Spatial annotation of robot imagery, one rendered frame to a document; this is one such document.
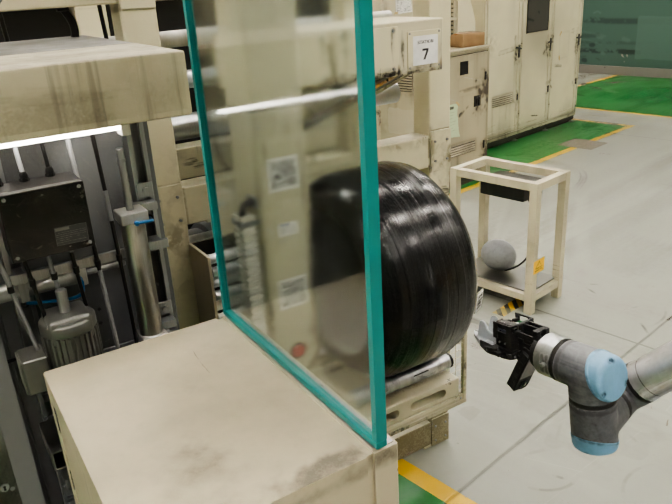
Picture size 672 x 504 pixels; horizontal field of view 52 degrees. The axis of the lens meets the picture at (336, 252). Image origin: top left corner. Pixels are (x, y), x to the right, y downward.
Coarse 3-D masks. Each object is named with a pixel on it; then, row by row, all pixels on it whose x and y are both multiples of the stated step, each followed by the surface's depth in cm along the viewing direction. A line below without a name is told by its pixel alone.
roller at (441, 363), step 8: (432, 360) 187; (440, 360) 188; (448, 360) 189; (416, 368) 184; (424, 368) 185; (432, 368) 186; (440, 368) 187; (448, 368) 190; (392, 376) 181; (400, 376) 181; (408, 376) 182; (416, 376) 183; (424, 376) 185; (392, 384) 179; (400, 384) 181; (408, 384) 183; (392, 392) 181
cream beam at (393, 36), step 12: (384, 24) 186; (396, 24) 188; (408, 24) 190; (420, 24) 192; (432, 24) 194; (384, 36) 187; (396, 36) 189; (408, 36) 191; (384, 48) 188; (396, 48) 190; (408, 48) 192; (384, 60) 189; (396, 60) 191; (408, 60) 193; (384, 72) 190; (396, 72) 192; (408, 72) 195
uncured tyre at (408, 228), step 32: (384, 192) 165; (416, 192) 167; (384, 224) 159; (416, 224) 161; (448, 224) 165; (384, 256) 158; (416, 256) 159; (448, 256) 163; (384, 288) 159; (416, 288) 158; (448, 288) 163; (384, 320) 162; (416, 320) 161; (448, 320) 167; (384, 352) 166; (416, 352) 167
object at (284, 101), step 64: (192, 0) 118; (256, 0) 98; (320, 0) 84; (192, 64) 123; (256, 64) 103; (320, 64) 88; (256, 128) 109; (320, 128) 92; (256, 192) 115; (320, 192) 96; (256, 256) 122; (320, 256) 101; (256, 320) 129; (320, 320) 106; (320, 384) 112; (384, 384) 96
